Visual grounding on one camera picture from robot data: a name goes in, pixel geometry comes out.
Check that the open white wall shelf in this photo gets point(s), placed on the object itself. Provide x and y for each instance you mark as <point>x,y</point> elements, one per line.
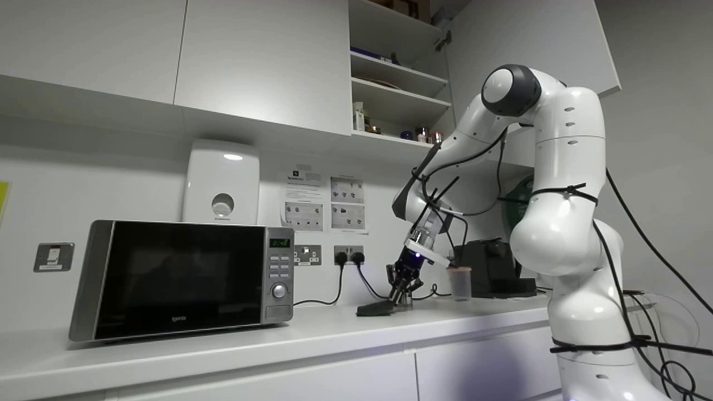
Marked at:
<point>399,76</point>

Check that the double wall socket with plugs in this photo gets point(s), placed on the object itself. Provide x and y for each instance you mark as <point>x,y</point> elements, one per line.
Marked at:
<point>348,254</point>

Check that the green first aid box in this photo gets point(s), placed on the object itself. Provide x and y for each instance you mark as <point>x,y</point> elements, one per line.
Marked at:
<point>518,201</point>

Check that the silver microwave oven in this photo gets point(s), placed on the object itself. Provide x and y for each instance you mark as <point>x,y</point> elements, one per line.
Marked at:
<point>163,280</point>

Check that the silver wall switch plate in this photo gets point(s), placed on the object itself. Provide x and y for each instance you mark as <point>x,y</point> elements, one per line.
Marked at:
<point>55,257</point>

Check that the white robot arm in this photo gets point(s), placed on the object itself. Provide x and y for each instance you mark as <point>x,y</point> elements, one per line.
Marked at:
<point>559,236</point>

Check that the black coffee machine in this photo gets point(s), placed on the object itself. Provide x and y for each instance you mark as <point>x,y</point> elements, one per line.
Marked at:
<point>494,270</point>

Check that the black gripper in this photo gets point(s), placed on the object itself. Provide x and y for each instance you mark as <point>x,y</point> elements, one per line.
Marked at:
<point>408,267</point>

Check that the translucent plastic cup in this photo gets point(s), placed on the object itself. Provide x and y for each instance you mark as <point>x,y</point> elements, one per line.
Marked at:
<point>459,283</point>

